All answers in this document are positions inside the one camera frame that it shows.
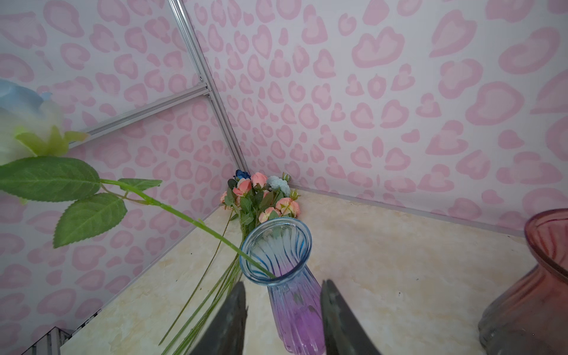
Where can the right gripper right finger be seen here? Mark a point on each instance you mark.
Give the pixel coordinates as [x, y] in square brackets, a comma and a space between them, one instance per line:
[342, 331]

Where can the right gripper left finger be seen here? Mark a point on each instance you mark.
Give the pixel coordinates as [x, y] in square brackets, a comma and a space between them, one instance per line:
[226, 333]

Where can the purple blue glass vase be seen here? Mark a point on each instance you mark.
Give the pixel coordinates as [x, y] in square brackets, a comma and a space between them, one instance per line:
[277, 253]

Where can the white blue rose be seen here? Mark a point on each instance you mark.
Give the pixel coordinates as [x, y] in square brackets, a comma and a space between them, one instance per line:
[35, 167]

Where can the red grey glass vase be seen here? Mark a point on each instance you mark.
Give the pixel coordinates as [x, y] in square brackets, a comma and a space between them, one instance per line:
[531, 316]

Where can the pink rose bunch on table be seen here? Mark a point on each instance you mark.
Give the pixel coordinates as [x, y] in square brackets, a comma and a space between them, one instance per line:
[251, 202]

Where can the dark blue rose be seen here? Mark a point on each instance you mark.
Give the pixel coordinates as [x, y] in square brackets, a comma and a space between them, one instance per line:
[240, 175]

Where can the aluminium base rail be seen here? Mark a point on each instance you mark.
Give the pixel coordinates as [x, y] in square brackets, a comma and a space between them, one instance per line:
[51, 343]

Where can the left aluminium frame bar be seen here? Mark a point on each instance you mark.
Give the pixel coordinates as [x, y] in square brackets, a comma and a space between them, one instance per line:
[133, 116]

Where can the left corner aluminium post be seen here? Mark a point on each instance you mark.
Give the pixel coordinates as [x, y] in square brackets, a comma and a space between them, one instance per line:
[190, 38]

